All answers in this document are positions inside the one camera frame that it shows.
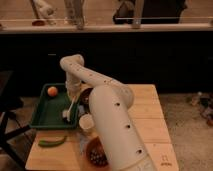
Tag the green plastic tray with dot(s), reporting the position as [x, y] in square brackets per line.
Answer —
[47, 114]

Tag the terracotta bowl with beans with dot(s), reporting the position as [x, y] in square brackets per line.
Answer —
[95, 154]

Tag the orange fruit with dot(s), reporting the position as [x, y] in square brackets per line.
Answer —
[52, 91]

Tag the dark maroon bowl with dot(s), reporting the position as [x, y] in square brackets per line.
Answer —
[84, 97]

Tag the white dish brush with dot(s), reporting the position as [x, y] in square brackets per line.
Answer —
[66, 114]

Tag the black side table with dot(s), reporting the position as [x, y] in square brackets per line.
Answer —
[8, 103]

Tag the white paper cup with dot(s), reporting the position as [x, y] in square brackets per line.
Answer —
[86, 123]

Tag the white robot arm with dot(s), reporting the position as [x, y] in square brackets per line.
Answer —
[109, 102]

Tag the clear plastic wrapper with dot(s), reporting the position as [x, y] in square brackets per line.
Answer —
[83, 141]

